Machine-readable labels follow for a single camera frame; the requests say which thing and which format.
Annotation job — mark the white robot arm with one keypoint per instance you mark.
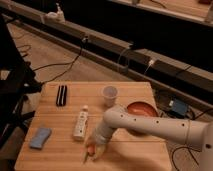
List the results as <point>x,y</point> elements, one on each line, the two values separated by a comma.
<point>195,134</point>

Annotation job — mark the long metal rail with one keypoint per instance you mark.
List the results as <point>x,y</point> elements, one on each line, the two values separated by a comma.
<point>182,50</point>

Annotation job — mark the orange ceramic bowl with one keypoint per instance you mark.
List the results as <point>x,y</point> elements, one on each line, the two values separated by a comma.
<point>142,108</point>

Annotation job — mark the white squeeze bottle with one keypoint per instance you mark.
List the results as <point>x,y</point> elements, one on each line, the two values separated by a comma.
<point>81,124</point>

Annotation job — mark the white object on rail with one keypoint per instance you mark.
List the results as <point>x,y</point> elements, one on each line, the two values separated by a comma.
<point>58,15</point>

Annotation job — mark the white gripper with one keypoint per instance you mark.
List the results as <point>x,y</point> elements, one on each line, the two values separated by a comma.
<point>100,137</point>

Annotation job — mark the blue sponge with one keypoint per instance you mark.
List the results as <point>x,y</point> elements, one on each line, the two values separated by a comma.
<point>40,137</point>

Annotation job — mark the black chair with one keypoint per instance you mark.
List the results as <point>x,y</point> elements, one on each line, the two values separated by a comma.
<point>19,82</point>

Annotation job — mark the blue power box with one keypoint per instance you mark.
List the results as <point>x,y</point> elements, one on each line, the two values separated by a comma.
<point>178,108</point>

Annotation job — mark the translucent plastic cup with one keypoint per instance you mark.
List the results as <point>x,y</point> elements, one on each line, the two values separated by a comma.
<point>109,94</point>

